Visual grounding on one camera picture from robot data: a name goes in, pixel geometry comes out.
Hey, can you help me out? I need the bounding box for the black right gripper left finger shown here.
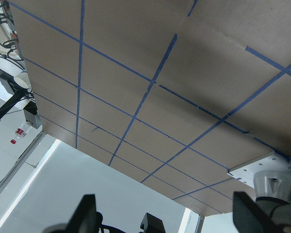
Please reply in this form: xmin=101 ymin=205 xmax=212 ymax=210
xmin=64 ymin=194 xmax=97 ymax=233

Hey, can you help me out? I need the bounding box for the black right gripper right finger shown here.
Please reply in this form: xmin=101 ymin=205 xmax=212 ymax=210
xmin=233 ymin=192 xmax=279 ymax=233

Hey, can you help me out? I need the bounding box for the white paper cup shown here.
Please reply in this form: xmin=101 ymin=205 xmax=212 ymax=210
xmin=14 ymin=76 xmax=29 ymax=89

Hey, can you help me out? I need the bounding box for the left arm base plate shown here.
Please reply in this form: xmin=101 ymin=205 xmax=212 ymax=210
xmin=227 ymin=151 xmax=291 ymax=188

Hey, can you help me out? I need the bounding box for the black camera stand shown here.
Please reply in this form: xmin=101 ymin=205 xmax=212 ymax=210
xmin=0 ymin=69 xmax=32 ymax=120

